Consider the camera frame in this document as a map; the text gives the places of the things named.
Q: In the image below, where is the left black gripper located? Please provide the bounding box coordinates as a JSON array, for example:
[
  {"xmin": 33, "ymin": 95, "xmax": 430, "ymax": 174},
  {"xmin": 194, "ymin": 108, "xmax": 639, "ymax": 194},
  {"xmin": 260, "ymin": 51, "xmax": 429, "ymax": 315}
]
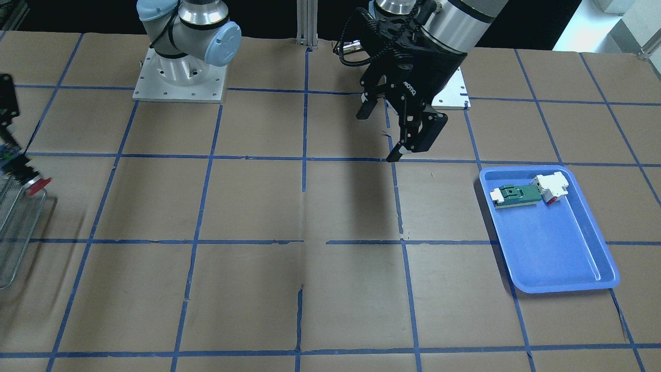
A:
[{"xmin": 355, "ymin": 23, "xmax": 467, "ymax": 163}]

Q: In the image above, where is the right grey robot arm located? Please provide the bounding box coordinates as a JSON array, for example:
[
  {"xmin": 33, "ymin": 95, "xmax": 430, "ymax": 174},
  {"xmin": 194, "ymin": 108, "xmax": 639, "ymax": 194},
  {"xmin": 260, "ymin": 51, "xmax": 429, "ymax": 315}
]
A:
[{"xmin": 2, "ymin": 1, "xmax": 241, "ymax": 158}]

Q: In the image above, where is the red emergency stop button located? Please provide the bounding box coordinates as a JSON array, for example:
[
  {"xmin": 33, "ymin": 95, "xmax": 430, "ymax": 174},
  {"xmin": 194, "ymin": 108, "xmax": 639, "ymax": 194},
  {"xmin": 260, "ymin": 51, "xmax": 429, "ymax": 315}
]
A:
[{"xmin": 0, "ymin": 145, "xmax": 52, "ymax": 197}]

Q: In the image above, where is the white circuit breaker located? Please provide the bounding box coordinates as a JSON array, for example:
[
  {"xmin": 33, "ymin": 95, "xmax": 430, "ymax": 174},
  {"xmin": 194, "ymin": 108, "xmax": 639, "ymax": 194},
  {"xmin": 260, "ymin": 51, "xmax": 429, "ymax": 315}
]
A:
[{"xmin": 530, "ymin": 172, "xmax": 569, "ymax": 205}]

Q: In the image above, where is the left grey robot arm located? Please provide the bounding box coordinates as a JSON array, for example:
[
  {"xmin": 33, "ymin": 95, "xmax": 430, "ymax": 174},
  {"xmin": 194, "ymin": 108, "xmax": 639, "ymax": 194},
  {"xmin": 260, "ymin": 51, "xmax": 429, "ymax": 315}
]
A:
[{"xmin": 348, "ymin": 1, "xmax": 505, "ymax": 163}]

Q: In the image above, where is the blue plastic tray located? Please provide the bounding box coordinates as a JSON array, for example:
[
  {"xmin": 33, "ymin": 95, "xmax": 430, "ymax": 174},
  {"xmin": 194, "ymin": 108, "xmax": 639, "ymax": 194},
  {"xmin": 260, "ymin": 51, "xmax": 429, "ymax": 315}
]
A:
[{"xmin": 479, "ymin": 165, "xmax": 620, "ymax": 293}]

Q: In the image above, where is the aluminium frame post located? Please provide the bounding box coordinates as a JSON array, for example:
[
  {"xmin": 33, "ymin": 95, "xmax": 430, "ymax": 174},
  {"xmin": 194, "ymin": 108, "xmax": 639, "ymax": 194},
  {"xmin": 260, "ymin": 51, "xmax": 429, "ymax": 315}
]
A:
[{"xmin": 296, "ymin": 0, "xmax": 319, "ymax": 50}]

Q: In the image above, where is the green terminal block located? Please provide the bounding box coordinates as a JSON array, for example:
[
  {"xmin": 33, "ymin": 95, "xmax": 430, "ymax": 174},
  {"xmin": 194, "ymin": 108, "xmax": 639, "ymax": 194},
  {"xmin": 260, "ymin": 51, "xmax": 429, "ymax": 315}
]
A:
[{"xmin": 489, "ymin": 184, "xmax": 542, "ymax": 209}]

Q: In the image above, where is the metal wire mesh shelf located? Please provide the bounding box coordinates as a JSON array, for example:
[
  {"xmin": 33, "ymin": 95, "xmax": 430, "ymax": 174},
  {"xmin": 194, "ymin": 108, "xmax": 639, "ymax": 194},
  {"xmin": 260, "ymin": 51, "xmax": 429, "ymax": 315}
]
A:
[{"xmin": 1, "ymin": 172, "xmax": 48, "ymax": 289}]

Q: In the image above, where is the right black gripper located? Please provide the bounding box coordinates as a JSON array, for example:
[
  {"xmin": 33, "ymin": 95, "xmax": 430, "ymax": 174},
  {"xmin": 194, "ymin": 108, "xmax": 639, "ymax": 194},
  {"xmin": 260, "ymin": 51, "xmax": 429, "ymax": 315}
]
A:
[{"xmin": 1, "ymin": 73, "xmax": 23, "ymax": 156}]

